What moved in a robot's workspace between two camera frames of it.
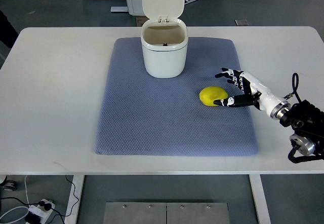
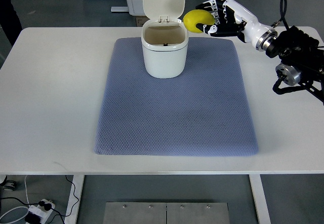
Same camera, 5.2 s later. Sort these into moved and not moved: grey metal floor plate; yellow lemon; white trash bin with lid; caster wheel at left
Moved: yellow lemon
Not moved: caster wheel at left; grey metal floor plate; white trash bin with lid
